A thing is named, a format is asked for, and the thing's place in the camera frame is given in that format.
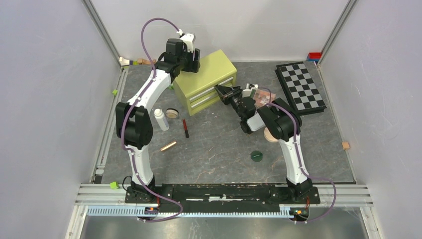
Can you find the pink eyeshadow palette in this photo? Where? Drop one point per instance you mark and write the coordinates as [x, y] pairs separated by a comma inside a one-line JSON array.
[[262, 97]]

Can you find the round powder jar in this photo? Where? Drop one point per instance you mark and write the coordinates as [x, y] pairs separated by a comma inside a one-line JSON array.
[[172, 113]]

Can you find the green round puff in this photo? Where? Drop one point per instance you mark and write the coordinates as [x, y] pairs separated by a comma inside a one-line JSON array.
[[256, 156]]

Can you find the black white checkerboard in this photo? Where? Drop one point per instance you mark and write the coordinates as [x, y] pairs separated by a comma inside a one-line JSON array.
[[299, 88]]

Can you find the red blue blocks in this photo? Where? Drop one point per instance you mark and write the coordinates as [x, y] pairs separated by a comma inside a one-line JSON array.
[[314, 56]]

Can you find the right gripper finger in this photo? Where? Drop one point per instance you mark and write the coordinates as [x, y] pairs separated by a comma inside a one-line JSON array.
[[231, 91], [222, 92]]

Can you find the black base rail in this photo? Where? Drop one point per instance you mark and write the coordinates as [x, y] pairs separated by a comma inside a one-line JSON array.
[[222, 198]]

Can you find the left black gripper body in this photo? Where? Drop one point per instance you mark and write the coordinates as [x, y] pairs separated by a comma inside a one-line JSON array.
[[185, 61]]

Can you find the wooden toy blocks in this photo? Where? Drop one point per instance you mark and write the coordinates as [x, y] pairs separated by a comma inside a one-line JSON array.
[[140, 61]]

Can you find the green metal drawer box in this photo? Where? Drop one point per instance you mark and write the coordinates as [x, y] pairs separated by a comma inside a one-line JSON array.
[[196, 91]]

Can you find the rose gold lipstick tube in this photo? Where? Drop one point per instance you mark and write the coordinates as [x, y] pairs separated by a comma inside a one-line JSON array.
[[168, 146]]

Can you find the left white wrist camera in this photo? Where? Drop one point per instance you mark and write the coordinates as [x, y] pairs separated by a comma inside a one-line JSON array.
[[188, 39]]

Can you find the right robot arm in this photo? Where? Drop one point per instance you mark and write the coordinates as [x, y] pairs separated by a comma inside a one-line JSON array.
[[282, 123]]

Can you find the round pink powder puff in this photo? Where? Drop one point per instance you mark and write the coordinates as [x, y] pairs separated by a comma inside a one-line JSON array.
[[268, 136]]

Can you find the red black lip pencil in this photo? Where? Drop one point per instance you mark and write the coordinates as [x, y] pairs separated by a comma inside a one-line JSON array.
[[185, 128]]

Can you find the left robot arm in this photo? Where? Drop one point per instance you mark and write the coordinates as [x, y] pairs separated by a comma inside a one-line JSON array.
[[133, 122]]

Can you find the green cube on rail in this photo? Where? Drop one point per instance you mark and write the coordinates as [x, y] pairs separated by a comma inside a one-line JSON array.
[[114, 185]]

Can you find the white plastic bottle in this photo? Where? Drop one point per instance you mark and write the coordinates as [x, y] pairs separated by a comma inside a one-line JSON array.
[[161, 119]]

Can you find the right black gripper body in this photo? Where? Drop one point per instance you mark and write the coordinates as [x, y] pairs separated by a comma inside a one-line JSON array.
[[235, 101]]

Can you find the small wooden cube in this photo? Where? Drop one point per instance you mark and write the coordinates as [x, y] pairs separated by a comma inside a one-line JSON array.
[[345, 146]]

